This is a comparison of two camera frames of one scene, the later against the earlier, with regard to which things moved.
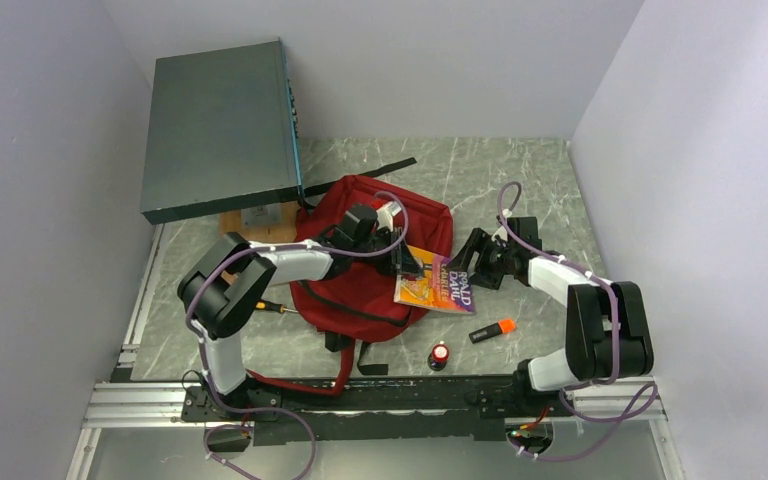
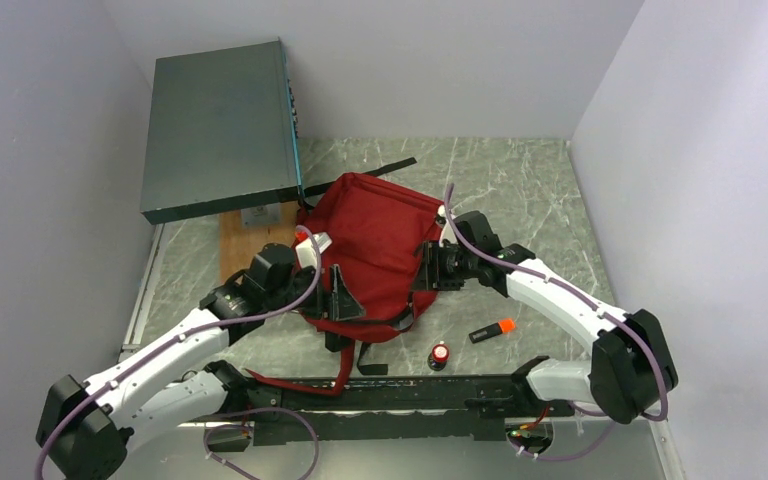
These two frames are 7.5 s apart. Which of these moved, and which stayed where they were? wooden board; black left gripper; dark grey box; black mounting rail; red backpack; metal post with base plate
Moved: black left gripper; red backpack
Stayed: metal post with base plate; dark grey box; wooden board; black mounting rail
